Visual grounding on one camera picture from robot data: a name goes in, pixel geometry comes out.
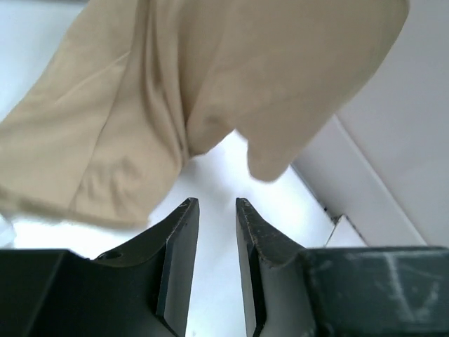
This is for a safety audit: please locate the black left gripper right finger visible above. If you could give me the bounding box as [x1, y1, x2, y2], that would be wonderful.
[236, 198, 316, 336]

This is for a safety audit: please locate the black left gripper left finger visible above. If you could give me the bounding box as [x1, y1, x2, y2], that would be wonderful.
[89, 198, 199, 336]

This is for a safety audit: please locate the beige t shirt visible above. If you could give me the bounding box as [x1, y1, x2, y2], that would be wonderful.
[1, 1, 409, 227]

